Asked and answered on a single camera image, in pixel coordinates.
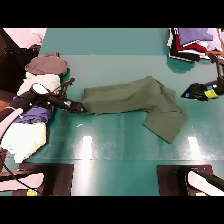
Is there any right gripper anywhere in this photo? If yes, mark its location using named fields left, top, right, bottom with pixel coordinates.
left=180, top=81, right=221, bottom=102

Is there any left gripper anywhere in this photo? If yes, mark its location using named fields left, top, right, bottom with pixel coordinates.
left=63, top=99, right=88, bottom=115

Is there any olive green garment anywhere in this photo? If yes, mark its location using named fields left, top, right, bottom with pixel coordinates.
left=81, top=75, right=189, bottom=145

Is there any white garment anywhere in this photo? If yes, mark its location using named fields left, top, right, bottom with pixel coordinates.
left=0, top=121, right=48, bottom=164
left=17, top=72, right=63, bottom=98

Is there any black garment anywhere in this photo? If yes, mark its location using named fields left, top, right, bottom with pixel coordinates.
left=168, top=29, right=202, bottom=63

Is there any purple-blue garment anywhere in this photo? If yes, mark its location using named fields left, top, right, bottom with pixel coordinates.
left=12, top=105, right=55, bottom=125

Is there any red garment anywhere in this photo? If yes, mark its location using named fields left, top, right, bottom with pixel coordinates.
left=174, top=31, right=210, bottom=54

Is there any grey-brown garment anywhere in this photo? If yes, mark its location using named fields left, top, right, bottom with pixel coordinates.
left=24, top=51, right=70, bottom=77

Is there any pale garment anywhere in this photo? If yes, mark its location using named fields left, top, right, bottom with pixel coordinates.
left=205, top=27, right=224, bottom=52

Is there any purple garment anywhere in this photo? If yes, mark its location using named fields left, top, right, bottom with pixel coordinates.
left=176, top=27, right=215, bottom=47

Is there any black cable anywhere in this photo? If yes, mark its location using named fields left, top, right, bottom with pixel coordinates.
left=0, top=149, right=45, bottom=196

